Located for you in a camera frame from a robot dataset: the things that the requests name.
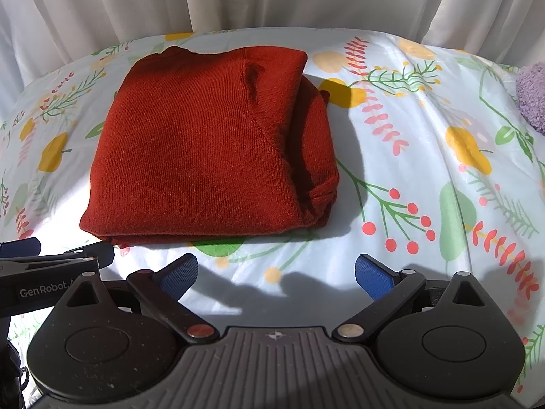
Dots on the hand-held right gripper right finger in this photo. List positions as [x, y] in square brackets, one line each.
[374, 277]

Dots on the rust red knit cardigan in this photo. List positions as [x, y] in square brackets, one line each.
[204, 149]

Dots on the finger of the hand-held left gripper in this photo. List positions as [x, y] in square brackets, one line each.
[91, 252]
[21, 247]

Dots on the purple fluffy cloth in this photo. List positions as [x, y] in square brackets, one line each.
[532, 98]

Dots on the floral white bed sheet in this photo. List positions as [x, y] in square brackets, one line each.
[425, 170]

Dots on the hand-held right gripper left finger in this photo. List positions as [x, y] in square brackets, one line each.
[179, 277]

